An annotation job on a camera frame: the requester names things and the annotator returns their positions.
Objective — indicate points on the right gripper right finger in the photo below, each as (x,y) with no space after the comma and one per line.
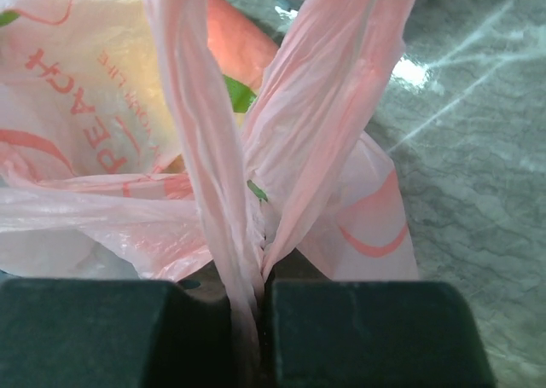
(323,333)

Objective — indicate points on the pink plastic bag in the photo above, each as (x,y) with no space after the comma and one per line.
(119,142)

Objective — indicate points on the orange peach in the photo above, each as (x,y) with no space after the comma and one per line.
(241,49)

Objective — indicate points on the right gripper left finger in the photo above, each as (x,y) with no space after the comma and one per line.
(71,333)

